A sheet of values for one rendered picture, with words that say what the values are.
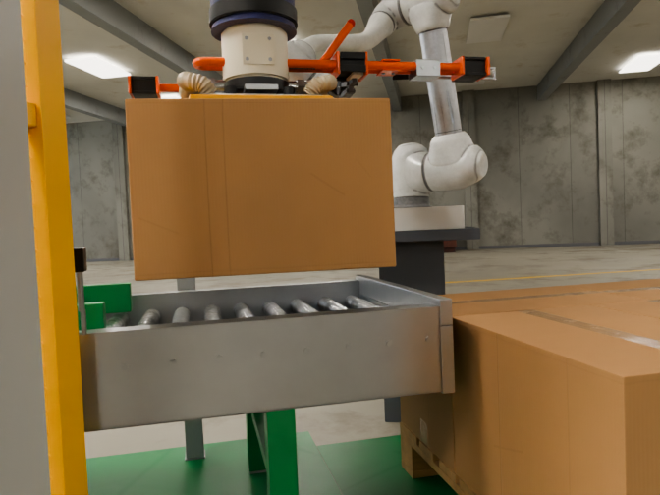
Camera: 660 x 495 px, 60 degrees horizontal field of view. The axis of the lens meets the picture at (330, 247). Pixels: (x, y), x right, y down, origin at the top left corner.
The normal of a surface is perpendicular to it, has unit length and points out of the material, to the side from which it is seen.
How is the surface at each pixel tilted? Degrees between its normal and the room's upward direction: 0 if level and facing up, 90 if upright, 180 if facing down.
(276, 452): 90
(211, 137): 90
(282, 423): 90
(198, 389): 90
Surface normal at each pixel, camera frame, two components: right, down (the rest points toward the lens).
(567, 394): -0.97, 0.05
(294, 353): 0.22, 0.03
